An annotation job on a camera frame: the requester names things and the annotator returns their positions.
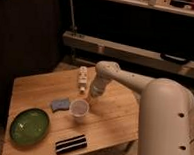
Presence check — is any vertical metal pole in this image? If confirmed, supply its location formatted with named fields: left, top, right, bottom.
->
left=70, top=0, right=77, bottom=35

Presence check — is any green glass plate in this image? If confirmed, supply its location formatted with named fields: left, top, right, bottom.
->
left=9, top=108, right=50, bottom=146

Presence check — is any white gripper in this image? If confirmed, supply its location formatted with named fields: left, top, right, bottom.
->
left=89, top=79, right=107, bottom=98

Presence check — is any black handle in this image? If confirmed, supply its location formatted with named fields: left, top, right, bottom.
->
left=160, top=53, right=190, bottom=65

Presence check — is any wooden side table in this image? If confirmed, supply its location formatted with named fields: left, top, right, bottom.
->
left=2, top=69, right=139, bottom=155

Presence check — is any black white striped block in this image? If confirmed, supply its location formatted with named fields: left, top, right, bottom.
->
left=55, top=134, right=88, bottom=155

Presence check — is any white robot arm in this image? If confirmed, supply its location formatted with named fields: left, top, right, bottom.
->
left=89, top=61, right=194, bottom=155

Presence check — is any blue sponge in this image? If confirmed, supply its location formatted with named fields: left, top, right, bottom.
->
left=50, top=98, right=70, bottom=112

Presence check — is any white ceramic cup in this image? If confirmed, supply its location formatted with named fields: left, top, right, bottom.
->
left=69, top=99, right=89, bottom=122

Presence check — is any grey metal beam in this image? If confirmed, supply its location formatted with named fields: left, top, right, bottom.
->
left=62, top=31, right=194, bottom=79

